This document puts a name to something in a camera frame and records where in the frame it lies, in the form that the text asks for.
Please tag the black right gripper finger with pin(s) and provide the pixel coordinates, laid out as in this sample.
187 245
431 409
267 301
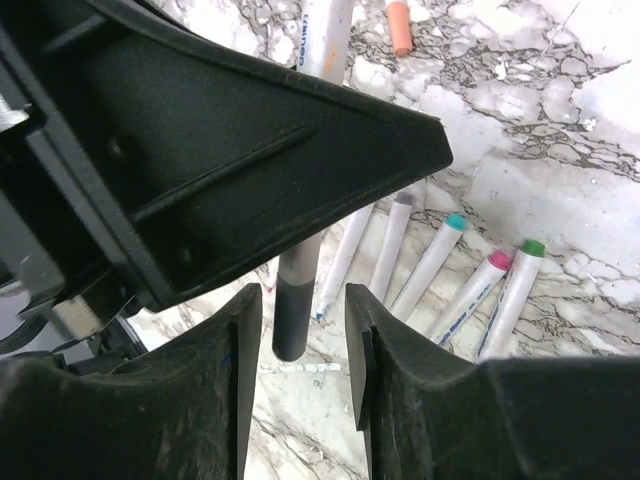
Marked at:
428 414

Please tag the white marker teal cap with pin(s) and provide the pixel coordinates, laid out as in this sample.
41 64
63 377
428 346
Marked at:
428 266

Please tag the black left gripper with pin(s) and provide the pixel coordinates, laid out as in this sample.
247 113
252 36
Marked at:
181 411

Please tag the white marker grey cap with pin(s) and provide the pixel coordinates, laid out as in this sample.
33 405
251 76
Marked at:
323 52

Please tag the white marker light blue cap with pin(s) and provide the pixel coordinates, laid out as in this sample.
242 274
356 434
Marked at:
398 219

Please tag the white marker light pink cap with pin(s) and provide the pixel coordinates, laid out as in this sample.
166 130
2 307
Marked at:
399 24

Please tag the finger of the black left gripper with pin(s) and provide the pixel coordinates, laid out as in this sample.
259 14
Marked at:
246 158

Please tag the white marker dark green cap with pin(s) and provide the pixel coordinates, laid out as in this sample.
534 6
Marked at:
512 298

